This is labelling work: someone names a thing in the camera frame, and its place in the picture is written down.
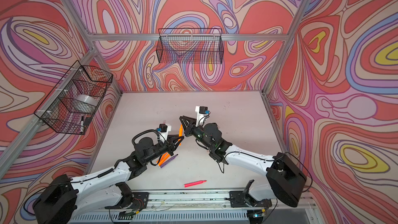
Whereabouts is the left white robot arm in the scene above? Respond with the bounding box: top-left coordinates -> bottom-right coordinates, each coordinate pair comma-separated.
33,135 -> 184,224

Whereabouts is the orange highlighter pen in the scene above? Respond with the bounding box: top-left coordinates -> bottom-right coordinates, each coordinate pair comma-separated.
179,124 -> 184,145

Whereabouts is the orange pen middle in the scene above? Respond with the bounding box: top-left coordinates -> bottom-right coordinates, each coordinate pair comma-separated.
158,153 -> 170,166

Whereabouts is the black wire basket left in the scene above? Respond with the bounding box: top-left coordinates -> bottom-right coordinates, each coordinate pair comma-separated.
34,61 -> 113,135

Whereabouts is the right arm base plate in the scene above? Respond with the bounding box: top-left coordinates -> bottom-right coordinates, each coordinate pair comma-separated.
226,191 -> 273,209

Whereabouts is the orange pen left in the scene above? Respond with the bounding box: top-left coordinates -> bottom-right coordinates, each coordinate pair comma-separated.
158,157 -> 167,166

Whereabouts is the purple pen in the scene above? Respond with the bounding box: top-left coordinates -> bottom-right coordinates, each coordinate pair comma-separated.
160,154 -> 178,168

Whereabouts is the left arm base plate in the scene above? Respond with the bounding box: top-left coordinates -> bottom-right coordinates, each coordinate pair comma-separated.
105,191 -> 149,211

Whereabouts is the aluminium front rail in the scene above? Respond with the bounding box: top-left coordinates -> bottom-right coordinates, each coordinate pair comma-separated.
134,188 -> 241,212

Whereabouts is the black wire basket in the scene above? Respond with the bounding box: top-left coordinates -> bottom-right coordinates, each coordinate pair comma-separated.
156,28 -> 224,65
34,61 -> 113,135

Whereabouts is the black wire basket back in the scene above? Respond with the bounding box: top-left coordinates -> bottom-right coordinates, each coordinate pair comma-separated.
156,28 -> 224,65

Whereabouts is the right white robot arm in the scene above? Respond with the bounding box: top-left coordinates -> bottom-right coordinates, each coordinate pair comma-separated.
179,116 -> 307,207

